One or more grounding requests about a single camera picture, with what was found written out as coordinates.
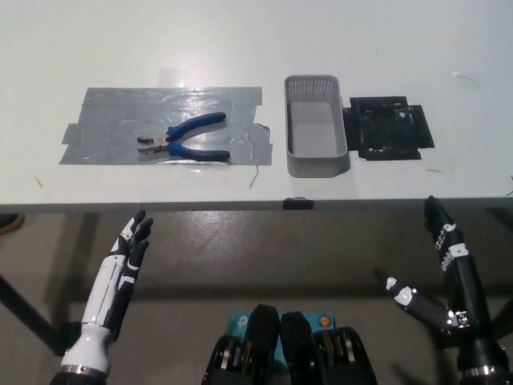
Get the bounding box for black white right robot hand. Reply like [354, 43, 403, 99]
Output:
[374, 195, 507, 379]

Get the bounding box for yellow black round object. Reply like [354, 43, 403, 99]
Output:
[0, 213, 26, 237]

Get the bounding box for blue handled pliers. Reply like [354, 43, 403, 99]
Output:
[135, 111, 232, 163]

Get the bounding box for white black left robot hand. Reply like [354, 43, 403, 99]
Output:
[59, 207, 155, 377]

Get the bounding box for grey plastic basket container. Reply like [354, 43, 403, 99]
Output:
[283, 74, 349, 178]

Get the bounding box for grey duct tape patch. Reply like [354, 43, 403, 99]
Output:
[59, 86, 274, 166]

